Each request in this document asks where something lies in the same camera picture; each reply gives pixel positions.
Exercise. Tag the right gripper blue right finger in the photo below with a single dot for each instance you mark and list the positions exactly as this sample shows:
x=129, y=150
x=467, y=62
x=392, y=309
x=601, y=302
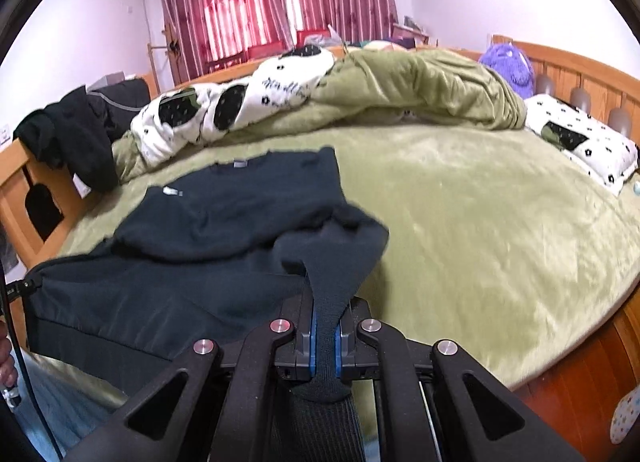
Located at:
x=345, y=343

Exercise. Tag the black clothes pile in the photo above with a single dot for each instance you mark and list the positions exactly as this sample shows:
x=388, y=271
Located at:
x=78, y=131

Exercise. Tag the purple plush toy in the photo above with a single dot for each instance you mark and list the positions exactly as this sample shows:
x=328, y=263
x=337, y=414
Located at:
x=513, y=65

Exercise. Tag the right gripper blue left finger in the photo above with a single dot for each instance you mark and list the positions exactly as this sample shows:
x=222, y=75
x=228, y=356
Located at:
x=306, y=335

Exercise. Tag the green plush bed sheet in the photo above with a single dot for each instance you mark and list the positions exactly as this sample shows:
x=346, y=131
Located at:
x=497, y=240

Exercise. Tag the white patterned pillow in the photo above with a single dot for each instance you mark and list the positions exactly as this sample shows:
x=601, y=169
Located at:
x=607, y=156

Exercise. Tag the dark navy sweatshirt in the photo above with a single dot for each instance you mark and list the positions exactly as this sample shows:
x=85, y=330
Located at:
x=214, y=254

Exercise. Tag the green and white patterned duvet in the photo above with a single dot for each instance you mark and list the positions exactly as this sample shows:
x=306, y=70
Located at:
x=309, y=88

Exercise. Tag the person's left hand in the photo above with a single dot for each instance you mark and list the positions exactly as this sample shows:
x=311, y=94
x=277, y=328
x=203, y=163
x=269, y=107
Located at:
x=8, y=373

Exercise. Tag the wooden coat rack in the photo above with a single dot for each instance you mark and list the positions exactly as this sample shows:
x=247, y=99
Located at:
x=165, y=59

